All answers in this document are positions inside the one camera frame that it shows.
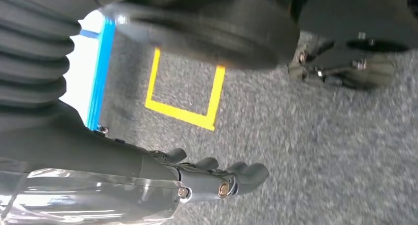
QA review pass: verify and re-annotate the blue wheeled shelf rack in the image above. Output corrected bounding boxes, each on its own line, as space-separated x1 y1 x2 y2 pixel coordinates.
79 16 117 135

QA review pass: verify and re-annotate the yellow floor tape square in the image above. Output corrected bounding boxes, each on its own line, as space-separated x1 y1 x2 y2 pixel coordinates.
144 48 227 132

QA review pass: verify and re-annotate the dark robot foot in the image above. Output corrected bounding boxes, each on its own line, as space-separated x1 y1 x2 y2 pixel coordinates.
287 0 418 91

